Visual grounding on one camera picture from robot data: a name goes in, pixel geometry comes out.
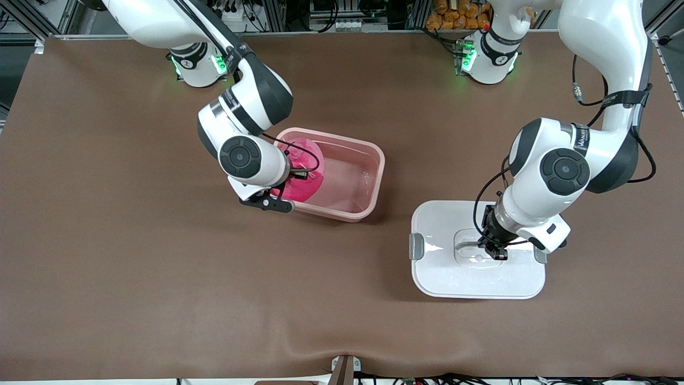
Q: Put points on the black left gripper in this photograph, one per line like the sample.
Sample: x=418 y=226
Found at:
x=492 y=232

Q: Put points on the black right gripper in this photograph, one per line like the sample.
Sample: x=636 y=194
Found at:
x=300 y=177

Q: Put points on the pink plush toy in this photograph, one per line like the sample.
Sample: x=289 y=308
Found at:
x=307 y=187

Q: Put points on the white box lid grey latches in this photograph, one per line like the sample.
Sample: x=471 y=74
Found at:
x=470 y=280

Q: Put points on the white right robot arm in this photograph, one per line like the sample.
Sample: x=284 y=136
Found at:
x=160 y=21

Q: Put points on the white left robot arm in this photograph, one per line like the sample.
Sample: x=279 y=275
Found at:
x=598 y=32

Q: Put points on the pink plastic box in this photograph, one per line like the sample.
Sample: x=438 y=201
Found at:
x=352 y=182

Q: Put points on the white terminal block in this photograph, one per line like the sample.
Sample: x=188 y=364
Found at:
x=348 y=24

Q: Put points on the white power strip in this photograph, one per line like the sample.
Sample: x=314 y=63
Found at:
x=230 y=16

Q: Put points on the orange mesh bag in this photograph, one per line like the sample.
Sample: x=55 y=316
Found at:
x=454 y=18

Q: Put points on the silver table edge rail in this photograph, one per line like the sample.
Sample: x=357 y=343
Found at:
x=347 y=34

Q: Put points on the metal table edge bracket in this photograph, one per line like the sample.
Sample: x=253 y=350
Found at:
x=344 y=371

